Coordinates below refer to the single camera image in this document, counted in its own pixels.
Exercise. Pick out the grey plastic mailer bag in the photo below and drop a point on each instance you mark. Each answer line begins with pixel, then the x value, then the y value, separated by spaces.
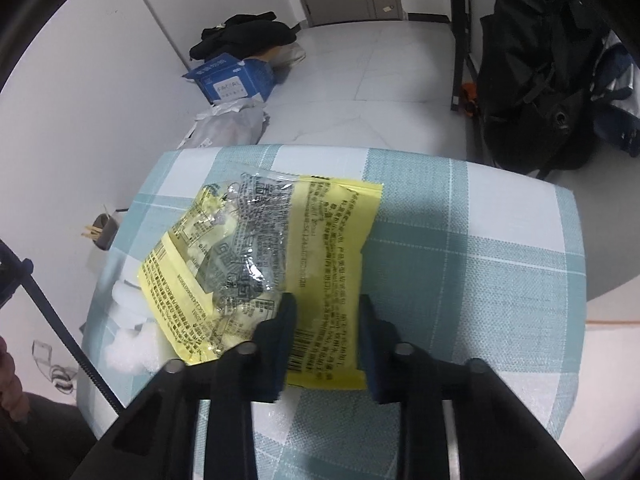
pixel 225 127

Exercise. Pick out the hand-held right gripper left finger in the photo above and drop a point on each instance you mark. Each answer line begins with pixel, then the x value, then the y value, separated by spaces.
pixel 280 345

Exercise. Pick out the black jacket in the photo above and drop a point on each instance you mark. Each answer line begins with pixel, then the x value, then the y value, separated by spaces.
pixel 535 60

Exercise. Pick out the yellow snack bag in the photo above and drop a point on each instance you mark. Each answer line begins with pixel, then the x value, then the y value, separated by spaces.
pixel 325 240

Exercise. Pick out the person's left hand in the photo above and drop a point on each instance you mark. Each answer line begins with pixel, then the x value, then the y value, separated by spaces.
pixel 9 375

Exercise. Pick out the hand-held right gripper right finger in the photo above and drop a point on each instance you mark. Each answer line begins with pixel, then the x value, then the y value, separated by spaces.
pixel 371 355

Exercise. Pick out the blue cardboard box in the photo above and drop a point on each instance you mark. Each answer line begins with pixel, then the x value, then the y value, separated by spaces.
pixel 235 80

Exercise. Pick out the dark cup with wooden sticks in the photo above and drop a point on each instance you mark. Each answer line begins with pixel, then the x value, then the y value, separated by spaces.
pixel 105 232

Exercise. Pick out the pile of black clothes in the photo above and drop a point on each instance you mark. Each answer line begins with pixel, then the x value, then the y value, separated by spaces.
pixel 245 35

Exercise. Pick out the beige bag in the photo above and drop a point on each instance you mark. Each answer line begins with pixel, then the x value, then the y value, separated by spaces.
pixel 287 55

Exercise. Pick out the silver blue jacket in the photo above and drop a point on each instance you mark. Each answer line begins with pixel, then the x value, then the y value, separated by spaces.
pixel 620 100

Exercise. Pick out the clear plastic piece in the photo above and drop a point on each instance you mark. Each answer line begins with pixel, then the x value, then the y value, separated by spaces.
pixel 42 354

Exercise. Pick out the teal checked tablecloth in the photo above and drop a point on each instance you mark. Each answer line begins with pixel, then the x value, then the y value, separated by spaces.
pixel 475 260

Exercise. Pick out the small orange object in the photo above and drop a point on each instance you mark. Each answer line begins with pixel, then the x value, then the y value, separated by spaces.
pixel 469 100

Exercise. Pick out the metal clothes rack frame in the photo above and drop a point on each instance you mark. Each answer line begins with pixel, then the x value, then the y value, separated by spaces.
pixel 459 35

